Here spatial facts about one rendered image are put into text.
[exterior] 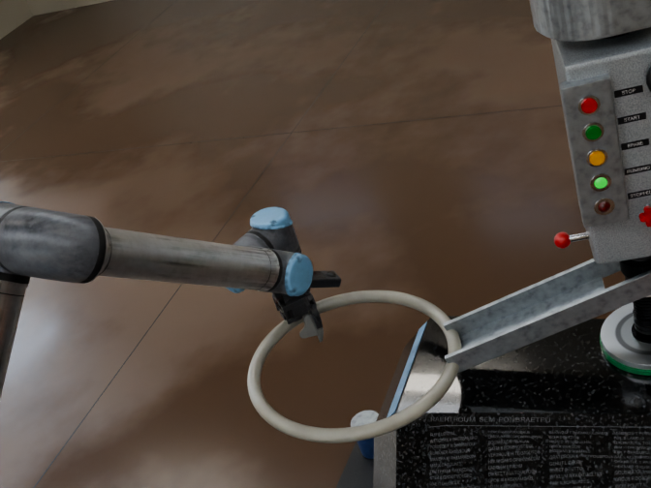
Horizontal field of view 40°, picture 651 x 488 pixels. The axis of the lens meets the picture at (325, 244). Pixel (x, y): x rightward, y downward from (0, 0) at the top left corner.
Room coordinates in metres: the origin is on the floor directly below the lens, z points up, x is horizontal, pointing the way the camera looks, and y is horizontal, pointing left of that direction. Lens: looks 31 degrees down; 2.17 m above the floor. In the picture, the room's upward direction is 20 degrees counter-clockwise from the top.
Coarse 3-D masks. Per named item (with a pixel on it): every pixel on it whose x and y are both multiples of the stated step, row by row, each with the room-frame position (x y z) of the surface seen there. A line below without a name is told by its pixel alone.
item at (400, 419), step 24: (432, 312) 1.65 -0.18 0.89; (456, 336) 1.55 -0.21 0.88; (264, 360) 1.68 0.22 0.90; (264, 408) 1.50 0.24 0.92; (408, 408) 1.37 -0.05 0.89; (288, 432) 1.42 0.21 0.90; (312, 432) 1.39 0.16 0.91; (336, 432) 1.36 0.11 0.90; (360, 432) 1.35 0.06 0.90; (384, 432) 1.34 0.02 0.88
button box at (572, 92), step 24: (576, 96) 1.31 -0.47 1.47; (600, 96) 1.30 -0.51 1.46; (576, 120) 1.31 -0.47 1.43; (600, 120) 1.30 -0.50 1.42; (576, 144) 1.32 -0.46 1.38; (600, 144) 1.31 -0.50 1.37; (576, 168) 1.32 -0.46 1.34; (600, 168) 1.31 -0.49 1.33; (600, 192) 1.31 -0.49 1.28; (624, 192) 1.30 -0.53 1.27; (600, 216) 1.31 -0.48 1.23; (624, 216) 1.30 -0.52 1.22
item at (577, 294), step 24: (600, 264) 1.48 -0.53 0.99; (528, 288) 1.53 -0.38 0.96; (552, 288) 1.51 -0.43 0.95; (576, 288) 1.49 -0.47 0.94; (600, 288) 1.45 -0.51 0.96; (624, 288) 1.37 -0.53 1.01; (648, 288) 1.35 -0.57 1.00; (480, 312) 1.55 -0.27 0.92; (504, 312) 1.54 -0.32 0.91; (528, 312) 1.51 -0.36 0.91; (552, 312) 1.41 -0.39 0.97; (576, 312) 1.39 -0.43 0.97; (600, 312) 1.38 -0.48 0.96; (480, 336) 1.53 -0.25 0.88; (504, 336) 1.43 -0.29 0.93; (528, 336) 1.42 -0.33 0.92; (456, 360) 1.46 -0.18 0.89; (480, 360) 1.45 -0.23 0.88
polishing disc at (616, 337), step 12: (624, 312) 1.50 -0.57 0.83; (612, 324) 1.47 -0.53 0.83; (624, 324) 1.46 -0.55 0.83; (612, 336) 1.44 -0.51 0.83; (624, 336) 1.42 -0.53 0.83; (612, 348) 1.40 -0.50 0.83; (624, 348) 1.39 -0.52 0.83; (636, 348) 1.38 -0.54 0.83; (648, 348) 1.37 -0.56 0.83; (624, 360) 1.36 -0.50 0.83; (636, 360) 1.34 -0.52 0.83; (648, 360) 1.33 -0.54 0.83
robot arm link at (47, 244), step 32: (0, 224) 1.37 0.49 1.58; (32, 224) 1.34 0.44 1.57; (64, 224) 1.34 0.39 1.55; (96, 224) 1.37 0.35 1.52; (0, 256) 1.34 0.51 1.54; (32, 256) 1.31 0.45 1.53; (64, 256) 1.31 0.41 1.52; (96, 256) 1.32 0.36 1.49; (128, 256) 1.37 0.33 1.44; (160, 256) 1.41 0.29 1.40; (192, 256) 1.45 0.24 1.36; (224, 256) 1.49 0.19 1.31; (256, 256) 1.54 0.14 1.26; (288, 256) 1.59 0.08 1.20; (256, 288) 1.53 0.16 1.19; (288, 288) 1.54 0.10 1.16
